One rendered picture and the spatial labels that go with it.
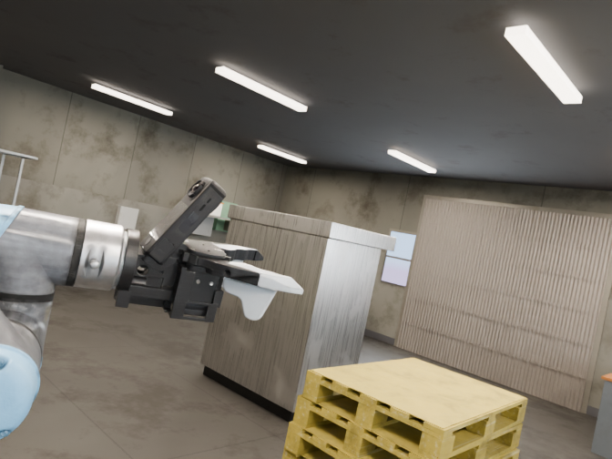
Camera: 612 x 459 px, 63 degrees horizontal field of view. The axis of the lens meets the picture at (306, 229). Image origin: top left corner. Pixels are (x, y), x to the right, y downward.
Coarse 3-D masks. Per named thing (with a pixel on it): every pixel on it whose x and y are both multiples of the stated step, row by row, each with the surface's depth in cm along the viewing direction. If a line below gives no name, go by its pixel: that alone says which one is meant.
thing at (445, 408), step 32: (320, 384) 268; (352, 384) 262; (384, 384) 275; (416, 384) 289; (448, 384) 305; (480, 384) 322; (320, 416) 277; (352, 416) 258; (384, 416) 252; (416, 416) 231; (448, 416) 241; (480, 416) 254; (512, 416) 304; (288, 448) 274; (320, 448) 259; (352, 448) 248; (384, 448) 236; (416, 448) 233; (448, 448) 228; (480, 448) 264; (512, 448) 303
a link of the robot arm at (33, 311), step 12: (0, 300) 49; (12, 300) 49; (24, 300) 50; (36, 300) 51; (48, 300) 52; (12, 312) 49; (24, 312) 50; (36, 312) 51; (48, 312) 53; (36, 324) 50; (36, 336) 47
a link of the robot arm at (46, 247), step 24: (0, 216) 49; (24, 216) 50; (48, 216) 52; (0, 240) 48; (24, 240) 49; (48, 240) 50; (72, 240) 51; (0, 264) 49; (24, 264) 49; (48, 264) 51; (72, 264) 51; (0, 288) 49; (24, 288) 50; (48, 288) 52
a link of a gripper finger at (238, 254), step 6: (222, 246) 66; (228, 246) 67; (234, 246) 68; (228, 252) 65; (234, 252) 66; (240, 252) 68; (246, 252) 68; (252, 252) 70; (258, 252) 70; (234, 258) 67; (240, 258) 68; (246, 258) 69; (252, 258) 70; (258, 258) 71
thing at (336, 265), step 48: (240, 240) 503; (288, 240) 461; (336, 240) 440; (384, 240) 493; (336, 288) 450; (240, 336) 484; (288, 336) 444; (336, 336) 461; (240, 384) 474; (288, 384) 437
